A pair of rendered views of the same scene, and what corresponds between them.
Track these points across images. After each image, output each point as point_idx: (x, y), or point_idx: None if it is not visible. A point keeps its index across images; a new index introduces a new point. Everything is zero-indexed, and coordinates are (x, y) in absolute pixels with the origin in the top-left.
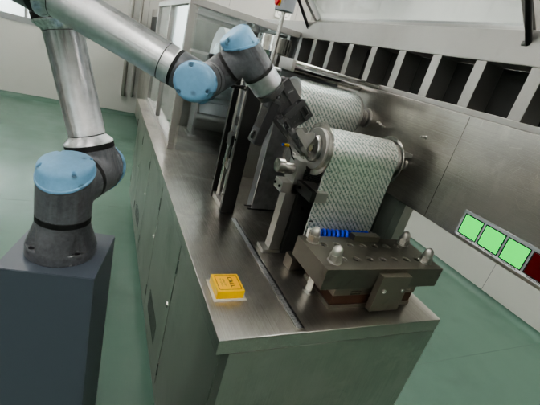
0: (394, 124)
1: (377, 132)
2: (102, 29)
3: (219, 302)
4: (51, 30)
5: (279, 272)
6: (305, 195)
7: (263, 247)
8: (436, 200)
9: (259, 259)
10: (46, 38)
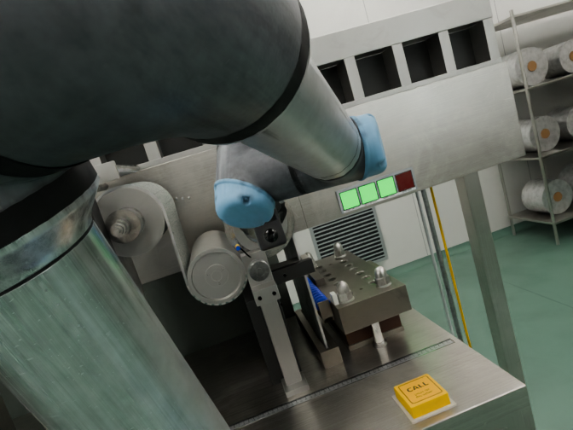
0: (202, 186)
1: (183, 208)
2: (337, 105)
3: (454, 400)
4: (78, 248)
5: (350, 368)
6: (303, 271)
7: (300, 385)
8: (307, 207)
9: (329, 387)
10: (66, 292)
